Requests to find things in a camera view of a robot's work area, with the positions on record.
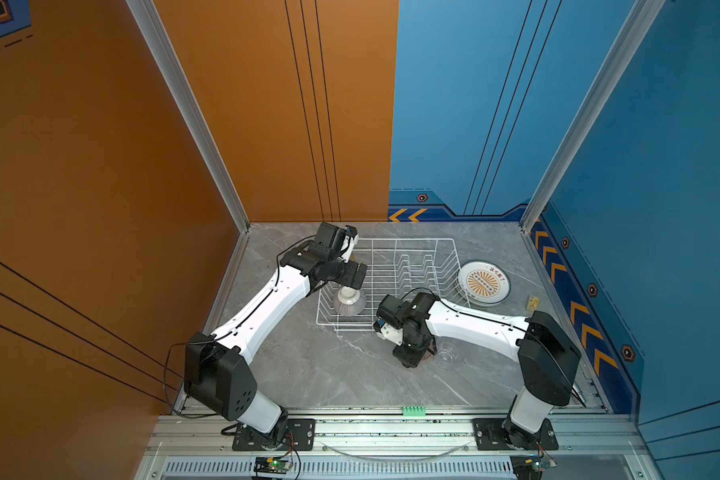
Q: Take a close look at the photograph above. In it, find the pink glass cup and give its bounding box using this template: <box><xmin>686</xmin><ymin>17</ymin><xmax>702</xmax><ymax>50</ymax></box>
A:
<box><xmin>417</xmin><ymin>350</ymin><xmax>436</xmax><ymax>368</ymax></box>

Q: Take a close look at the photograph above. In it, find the clear glass cup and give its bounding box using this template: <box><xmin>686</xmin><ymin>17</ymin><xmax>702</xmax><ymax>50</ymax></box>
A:
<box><xmin>435</xmin><ymin>338</ymin><xmax>461</xmax><ymax>369</ymax></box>

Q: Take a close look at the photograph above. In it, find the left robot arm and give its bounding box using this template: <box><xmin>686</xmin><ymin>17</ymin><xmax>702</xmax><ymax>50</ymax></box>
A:
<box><xmin>183</xmin><ymin>222</ymin><xmax>368</xmax><ymax>446</ymax></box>

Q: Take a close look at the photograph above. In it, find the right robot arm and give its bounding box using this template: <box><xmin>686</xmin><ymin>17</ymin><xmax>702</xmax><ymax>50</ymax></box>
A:
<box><xmin>373</xmin><ymin>290</ymin><xmax>581</xmax><ymax>450</ymax></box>

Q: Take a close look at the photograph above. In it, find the white ribbed bowl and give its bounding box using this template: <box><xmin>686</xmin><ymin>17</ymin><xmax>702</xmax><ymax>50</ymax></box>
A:
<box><xmin>334</xmin><ymin>286</ymin><xmax>367</xmax><ymax>317</ymax></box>

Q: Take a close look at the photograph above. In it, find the green terminal connector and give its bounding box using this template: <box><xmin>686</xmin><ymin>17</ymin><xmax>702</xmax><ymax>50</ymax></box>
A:
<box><xmin>402</xmin><ymin>406</ymin><xmax>426</xmax><ymax>417</ymax></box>

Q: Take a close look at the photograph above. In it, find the small yellow wooden block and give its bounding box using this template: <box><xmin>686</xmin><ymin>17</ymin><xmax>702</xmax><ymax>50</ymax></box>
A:
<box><xmin>526</xmin><ymin>295</ymin><xmax>540</xmax><ymax>312</ymax></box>

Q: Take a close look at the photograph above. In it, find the right circuit board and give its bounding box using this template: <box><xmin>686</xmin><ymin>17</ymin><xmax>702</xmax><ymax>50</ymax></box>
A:
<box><xmin>510</xmin><ymin>457</ymin><xmax>543</xmax><ymax>480</ymax></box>

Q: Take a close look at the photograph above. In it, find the circuit board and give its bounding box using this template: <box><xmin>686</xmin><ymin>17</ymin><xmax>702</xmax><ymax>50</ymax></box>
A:
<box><xmin>252</xmin><ymin>457</ymin><xmax>294</xmax><ymax>479</ymax></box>
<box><xmin>510</xmin><ymin>457</ymin><xmax>543</xmax><ymax>480</ymax></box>

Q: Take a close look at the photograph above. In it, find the left circuit board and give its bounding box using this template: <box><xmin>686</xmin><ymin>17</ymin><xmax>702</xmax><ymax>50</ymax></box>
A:
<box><xmin>252</xmin><ymin>457</ymin><xmax>294</xmax><ymax>479</ymax></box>

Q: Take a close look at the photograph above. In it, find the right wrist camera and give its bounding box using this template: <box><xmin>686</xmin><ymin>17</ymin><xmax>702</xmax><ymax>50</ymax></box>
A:
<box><xmin>373</xmin><ymin>320</ymin><xmax>403</xmax><ymax>345</ymax></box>

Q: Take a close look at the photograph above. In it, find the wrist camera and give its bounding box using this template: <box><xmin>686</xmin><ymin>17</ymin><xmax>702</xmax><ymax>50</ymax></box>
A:
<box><xmin>340</xmin><ymin>225</ymin><xmax>359</xmax><ymax>263</ymax></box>
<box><xmin>373</xmin><ymin>320</ymin><xmax>403</xmax><ymax>345</ymax></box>

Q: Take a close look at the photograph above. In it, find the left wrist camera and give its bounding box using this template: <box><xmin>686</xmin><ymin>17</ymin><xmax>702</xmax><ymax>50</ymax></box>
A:
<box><xmin>340</xmin><ymin>225</ymin><xmax>359</xmax><ymax>263</ymax></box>

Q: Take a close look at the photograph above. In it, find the white wire dish rack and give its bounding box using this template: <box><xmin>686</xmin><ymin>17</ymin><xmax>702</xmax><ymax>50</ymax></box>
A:
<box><xmin>316</xmin><ymin>238</ymin><xmax>471</xmax><ymax>332</ymax></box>

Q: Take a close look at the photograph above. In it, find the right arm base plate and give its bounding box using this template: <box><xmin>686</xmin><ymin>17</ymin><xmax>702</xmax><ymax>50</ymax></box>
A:
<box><xmin>472</xmin><ymin>418</ymin><xmax>559</xmax><ymax>451</ymax></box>

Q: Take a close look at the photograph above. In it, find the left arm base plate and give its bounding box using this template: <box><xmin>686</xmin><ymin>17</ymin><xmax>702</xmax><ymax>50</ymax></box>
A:
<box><xmin>232</xmin><ymin>418</ymin><xmax>316</xmax><ymax>453</ymax></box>

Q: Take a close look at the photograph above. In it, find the aluminium front rail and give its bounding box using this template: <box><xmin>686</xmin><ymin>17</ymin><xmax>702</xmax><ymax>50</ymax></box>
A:
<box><xmin>145</xmin><ymin>412</ymin><xmax>648</xmax><ymax>457</ymax></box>

